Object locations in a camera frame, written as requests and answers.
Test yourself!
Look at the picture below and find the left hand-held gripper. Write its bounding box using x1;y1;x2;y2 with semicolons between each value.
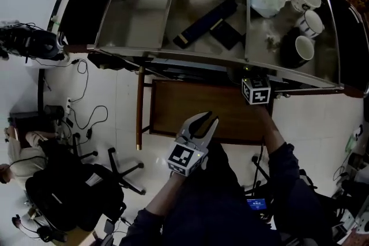
167;111;220;177

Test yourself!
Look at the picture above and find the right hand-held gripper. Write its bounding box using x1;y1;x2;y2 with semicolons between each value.
241;75;272;106

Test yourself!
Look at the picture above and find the brown wooden surface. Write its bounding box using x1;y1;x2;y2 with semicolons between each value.
149;79;274;145

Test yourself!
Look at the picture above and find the black slipper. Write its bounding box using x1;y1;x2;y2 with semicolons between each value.
209;21;246;51

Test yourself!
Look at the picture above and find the dark slipper with yellow stripe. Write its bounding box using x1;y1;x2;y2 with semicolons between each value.
172;0;239;48

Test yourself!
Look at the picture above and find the person's left forearm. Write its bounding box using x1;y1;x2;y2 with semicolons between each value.
119;171;190;246

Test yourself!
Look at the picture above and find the person's right forearm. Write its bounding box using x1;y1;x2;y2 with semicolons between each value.
252;103;302;191

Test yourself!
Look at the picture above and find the metal shelf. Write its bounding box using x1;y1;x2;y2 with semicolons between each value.
57;0;369;99

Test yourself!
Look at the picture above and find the black mug with white inside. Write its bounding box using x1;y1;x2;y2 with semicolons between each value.
280;27;315;69

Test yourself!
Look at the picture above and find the white mug with blue print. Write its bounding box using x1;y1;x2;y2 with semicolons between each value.
296;9;326;40

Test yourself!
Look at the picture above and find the small device with blue screen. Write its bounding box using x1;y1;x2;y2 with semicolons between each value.
246;197;269;213

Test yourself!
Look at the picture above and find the green and white bottle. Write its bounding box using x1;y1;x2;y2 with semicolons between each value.
345;124;364;154

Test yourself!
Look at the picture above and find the black office chair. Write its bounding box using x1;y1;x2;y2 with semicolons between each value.
25;131;146;233

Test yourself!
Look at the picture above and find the black cylinder container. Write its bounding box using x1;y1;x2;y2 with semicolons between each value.
43;104;65;121

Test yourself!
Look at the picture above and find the brown wooden post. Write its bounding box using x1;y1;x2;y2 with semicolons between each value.
135;65;145;151

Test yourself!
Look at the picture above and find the black floor cable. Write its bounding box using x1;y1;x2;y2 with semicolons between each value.
67;105;109;131
68;58;89;104

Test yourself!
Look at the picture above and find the black machine with cables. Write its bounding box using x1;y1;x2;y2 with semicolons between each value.
0;20;66;63

